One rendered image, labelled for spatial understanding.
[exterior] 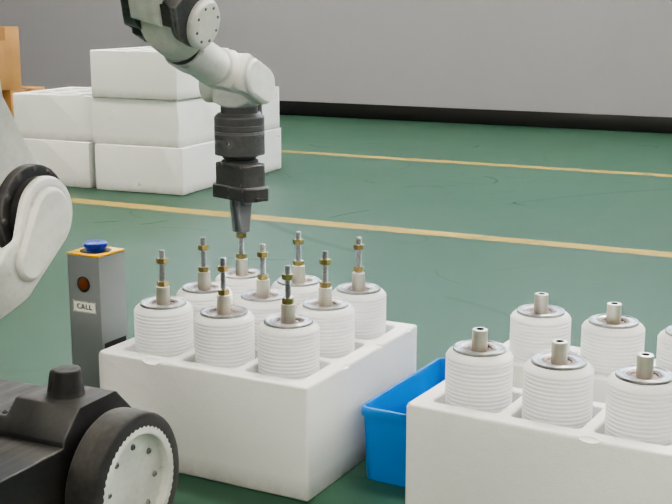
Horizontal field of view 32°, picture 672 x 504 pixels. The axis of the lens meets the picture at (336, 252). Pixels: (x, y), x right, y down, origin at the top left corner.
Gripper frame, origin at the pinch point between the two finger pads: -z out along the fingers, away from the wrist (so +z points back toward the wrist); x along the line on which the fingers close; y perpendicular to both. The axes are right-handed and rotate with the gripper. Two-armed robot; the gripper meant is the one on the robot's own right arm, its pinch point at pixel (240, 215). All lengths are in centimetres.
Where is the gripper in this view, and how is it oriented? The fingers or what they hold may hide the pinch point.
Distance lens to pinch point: 210.9
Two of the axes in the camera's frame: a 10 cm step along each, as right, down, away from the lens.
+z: 0.0, -9.8, -2.1
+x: 6.9, 1.5, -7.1
